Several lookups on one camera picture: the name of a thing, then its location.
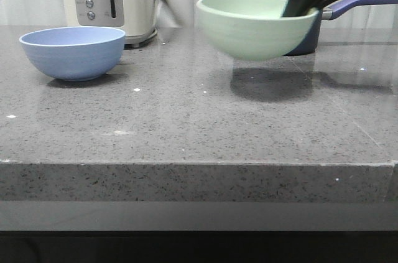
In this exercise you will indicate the blue bowl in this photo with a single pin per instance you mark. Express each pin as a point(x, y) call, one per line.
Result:
point(74, 53)

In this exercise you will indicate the green bowl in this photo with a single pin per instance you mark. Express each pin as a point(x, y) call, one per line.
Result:
point(253, 30)

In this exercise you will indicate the dark blue saucepan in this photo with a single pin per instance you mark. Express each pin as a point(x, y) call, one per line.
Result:
point(331, 12)

